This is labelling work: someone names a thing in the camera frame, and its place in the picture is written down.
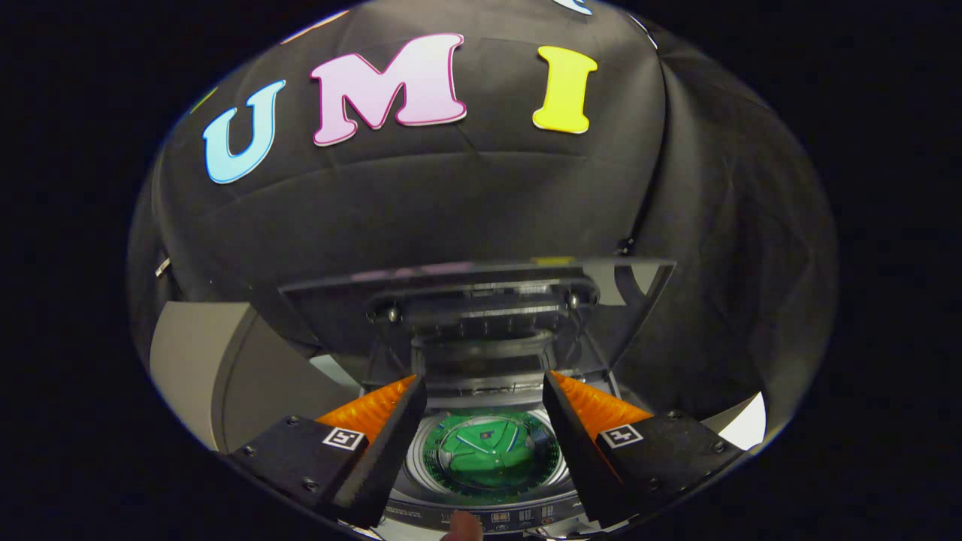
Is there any green polo shirt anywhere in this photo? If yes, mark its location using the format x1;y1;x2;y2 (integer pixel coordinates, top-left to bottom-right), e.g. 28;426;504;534
422;412;561;498

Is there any white panel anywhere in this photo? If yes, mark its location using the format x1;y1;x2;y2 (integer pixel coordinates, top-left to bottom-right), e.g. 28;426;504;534
718;392;768;452

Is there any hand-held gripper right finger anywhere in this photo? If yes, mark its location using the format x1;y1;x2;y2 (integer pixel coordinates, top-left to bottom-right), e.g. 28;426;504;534
542;370;746;529

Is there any grey table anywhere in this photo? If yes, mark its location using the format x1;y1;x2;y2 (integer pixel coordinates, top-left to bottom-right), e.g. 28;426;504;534
149;302;362;455

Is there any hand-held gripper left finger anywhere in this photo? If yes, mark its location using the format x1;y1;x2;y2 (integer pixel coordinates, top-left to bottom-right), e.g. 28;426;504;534
228;374;428;529

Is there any grey washing machine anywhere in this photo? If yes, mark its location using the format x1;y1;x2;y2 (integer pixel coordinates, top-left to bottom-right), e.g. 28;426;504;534
308;352;677;539

